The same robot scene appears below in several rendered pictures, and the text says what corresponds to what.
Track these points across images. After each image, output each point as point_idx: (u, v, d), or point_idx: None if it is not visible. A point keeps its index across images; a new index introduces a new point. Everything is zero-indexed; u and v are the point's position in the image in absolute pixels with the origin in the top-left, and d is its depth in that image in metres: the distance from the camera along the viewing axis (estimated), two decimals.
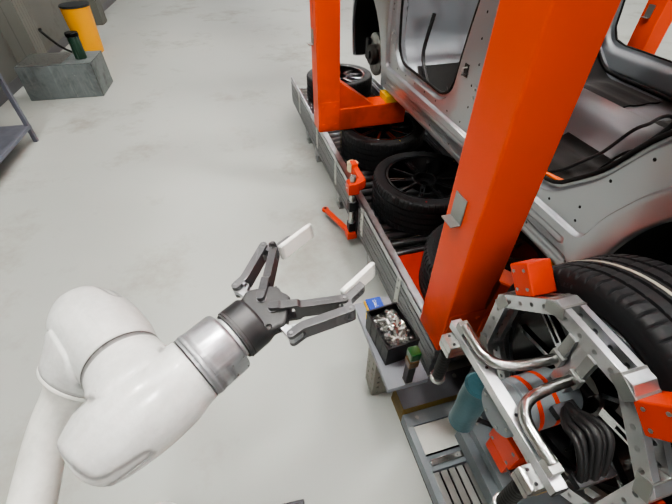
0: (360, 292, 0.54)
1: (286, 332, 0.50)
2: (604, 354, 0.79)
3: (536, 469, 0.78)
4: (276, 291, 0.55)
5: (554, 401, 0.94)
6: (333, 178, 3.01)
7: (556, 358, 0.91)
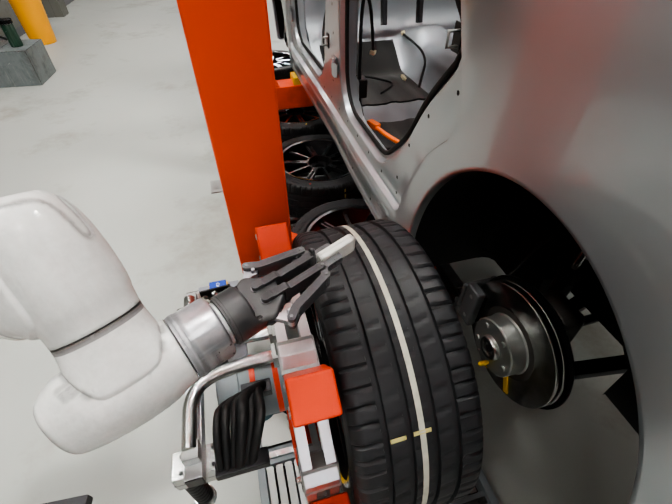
0: (337, 262, 0.59)
1: (284, 319, 0.52)
2: (273, 323, 0.69)
3: None
4: (271, 283, 0.55)
5: (273, 382, 0.83)
6: None
7: (266, 332, 0.80)
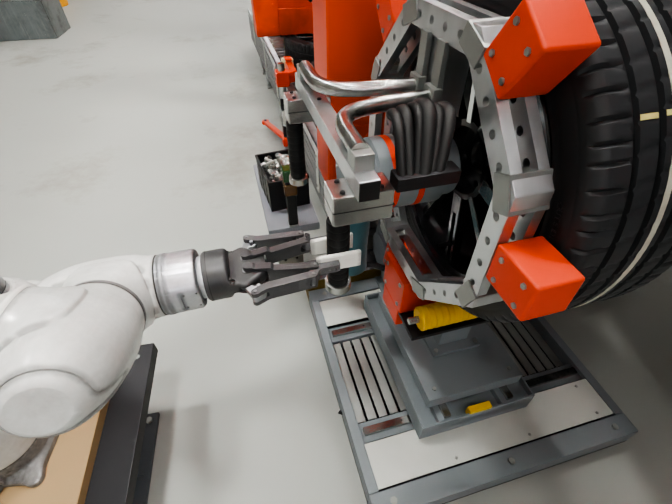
0: (333, 268, 0.57)
1: (251, 291, 0.54)
2: (453, 14, 0.54)
3: (347, 176, 0.52)
4: (260, 258, 0.58)
5: None
6: (276, 92, 2.80)
7: (413, 79, 0.65)
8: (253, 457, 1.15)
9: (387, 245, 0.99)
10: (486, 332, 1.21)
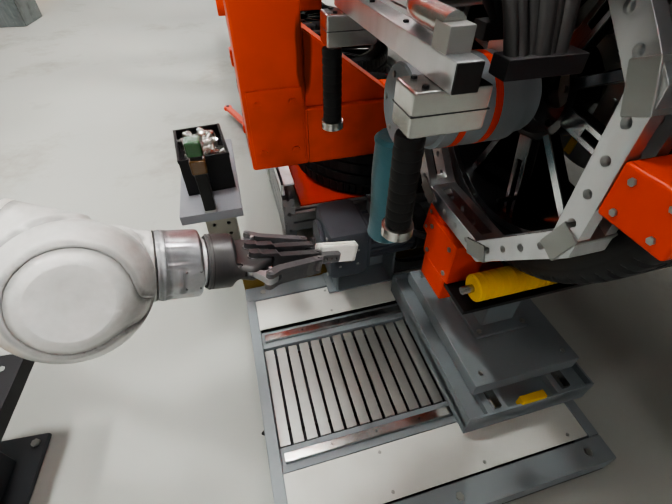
0: (334, 257, 0.58)
1: (263, 275, 0.50)
2: None
3: (429, 68, 0.39)
4: (264, 248, 0.55)
5: None
6: None
7: None
8: (154, 488, 0.96)
9: (431, 206, 0.86)
10: (533, 312, 1.08)
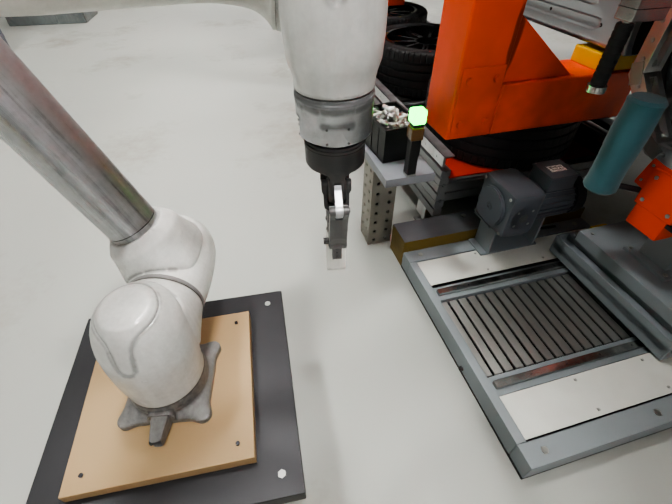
0: (338, 254, 0.58)
1: (342, 203, 0.47)
2: None
3: None
4: None
5: None
6: None
7: None
8: (378, 411, 1.11)
9: (653, 161, 1.02)
10: None
